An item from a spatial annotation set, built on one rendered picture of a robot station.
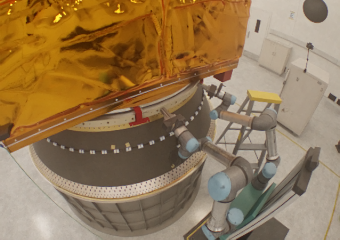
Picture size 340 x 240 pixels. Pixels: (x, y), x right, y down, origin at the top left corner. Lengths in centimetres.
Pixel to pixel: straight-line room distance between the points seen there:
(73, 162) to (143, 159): 51
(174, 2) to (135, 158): 98
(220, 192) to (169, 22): 85
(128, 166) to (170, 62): 73
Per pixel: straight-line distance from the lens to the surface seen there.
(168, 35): 98
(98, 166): 122
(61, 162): 139
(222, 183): 71
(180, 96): 119
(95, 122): 104
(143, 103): 106
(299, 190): 88
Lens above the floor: 236
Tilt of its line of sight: 38 degrees down
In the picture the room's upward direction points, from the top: 4 degrees clockwise
